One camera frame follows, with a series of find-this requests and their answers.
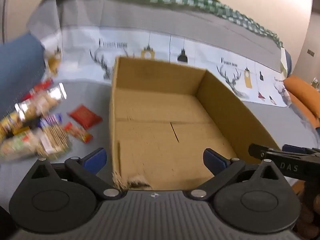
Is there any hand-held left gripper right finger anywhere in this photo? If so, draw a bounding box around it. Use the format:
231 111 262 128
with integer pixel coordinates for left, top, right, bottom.
189 148 291 200

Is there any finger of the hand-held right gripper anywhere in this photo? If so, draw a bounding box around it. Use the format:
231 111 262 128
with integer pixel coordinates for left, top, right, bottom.
282 144 320 155
248 143 320 160

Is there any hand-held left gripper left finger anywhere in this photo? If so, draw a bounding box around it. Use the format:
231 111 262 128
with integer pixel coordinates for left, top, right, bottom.
24 147 122 200

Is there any square red snack packet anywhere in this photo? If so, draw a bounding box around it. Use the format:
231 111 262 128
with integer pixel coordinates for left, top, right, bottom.
67 104 102 130

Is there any purple snack packet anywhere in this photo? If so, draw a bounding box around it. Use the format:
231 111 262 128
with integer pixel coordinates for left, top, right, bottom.
39 113 63 129

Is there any cardboard box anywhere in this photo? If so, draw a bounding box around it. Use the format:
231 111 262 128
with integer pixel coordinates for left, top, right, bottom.
109 56 282 191

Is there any green label snack packet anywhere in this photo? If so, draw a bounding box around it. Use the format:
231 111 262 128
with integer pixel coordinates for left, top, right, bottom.
0 130 42 161

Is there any long silver snack packet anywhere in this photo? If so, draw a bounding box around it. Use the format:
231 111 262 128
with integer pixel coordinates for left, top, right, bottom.
14 83 67 121

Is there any long red snack packet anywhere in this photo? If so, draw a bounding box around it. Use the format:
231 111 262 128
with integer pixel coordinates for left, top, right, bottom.
22 78 54 101

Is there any yellow snack packet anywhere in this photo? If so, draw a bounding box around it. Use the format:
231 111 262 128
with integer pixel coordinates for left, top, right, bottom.
0 112 26 141

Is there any person's right hand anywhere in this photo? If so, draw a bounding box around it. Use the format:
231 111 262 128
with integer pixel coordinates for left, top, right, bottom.
294 194 320 239

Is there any small orange red snack packet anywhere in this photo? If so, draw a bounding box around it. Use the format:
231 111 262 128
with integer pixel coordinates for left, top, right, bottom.
64 122 94 144

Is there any beige wafer snack packet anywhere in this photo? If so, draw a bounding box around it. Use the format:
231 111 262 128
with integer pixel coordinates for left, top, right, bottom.
37 124 73 161

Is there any orange pillow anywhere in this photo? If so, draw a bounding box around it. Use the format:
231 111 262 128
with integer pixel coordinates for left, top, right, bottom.
283 76 320 128

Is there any deer print quilt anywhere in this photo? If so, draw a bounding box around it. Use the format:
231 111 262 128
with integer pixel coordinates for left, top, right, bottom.
26 0 293 108

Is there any blue cushion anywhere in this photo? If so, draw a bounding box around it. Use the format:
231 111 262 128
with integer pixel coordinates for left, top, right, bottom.
0 33 47 98

